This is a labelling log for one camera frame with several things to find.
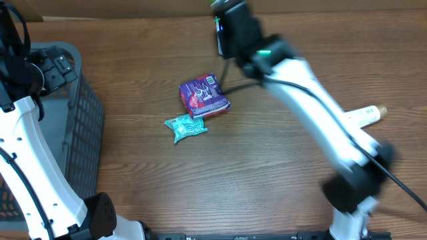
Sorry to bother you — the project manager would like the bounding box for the mint green wipes packet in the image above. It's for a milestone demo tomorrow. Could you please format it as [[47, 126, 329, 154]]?
[[164, 114, 207, 144]]

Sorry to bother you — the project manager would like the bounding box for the purple sanitary pad pack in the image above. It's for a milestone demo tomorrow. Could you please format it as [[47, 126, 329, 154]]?
[[179, 73, 231, 119]]

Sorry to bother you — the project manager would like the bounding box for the white packet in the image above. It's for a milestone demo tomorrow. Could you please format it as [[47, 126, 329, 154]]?
[[344, 105, 388, 128]]

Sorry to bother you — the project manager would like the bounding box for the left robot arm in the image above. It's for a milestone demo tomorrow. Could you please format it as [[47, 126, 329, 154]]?
[[1, 2, 149, 239]]

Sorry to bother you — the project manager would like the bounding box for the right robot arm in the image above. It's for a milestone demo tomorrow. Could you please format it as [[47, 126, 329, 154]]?
[[211, 0, 395, 239]]

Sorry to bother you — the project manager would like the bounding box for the white barcode scanner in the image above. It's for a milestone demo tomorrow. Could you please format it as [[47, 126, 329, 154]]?
[[215, 18, 223, 56]]

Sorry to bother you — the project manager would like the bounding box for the grey plastic mesh basket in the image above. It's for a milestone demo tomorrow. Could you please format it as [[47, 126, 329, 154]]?
[[0, 42, 105, 231]]

